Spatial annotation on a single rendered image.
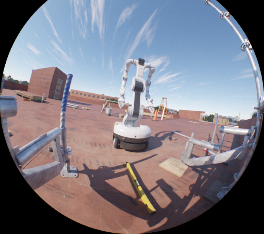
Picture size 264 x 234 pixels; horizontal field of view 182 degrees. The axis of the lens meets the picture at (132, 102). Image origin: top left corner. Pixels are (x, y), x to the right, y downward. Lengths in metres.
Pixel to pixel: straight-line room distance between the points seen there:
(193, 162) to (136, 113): 0.96
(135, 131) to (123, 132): 0.15
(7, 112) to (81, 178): 0.67
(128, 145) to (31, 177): 1.03
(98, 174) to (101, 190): 0.18
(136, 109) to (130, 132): 0.36
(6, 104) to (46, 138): 0.25
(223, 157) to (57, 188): 1.18
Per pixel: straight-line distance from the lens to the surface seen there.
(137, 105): 1.22
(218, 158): 0.85
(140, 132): 1.09
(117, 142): 1.17
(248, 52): 0.97
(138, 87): 1.30
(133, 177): 0.78
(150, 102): 1.34
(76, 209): 0.67
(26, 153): 0.36
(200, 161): 0.91
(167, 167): 1.06
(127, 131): 1.06
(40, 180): 0.47
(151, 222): 0.67
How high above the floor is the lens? 0.63
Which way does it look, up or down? 3 degrees up
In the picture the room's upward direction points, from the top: 10 degrees clockwise
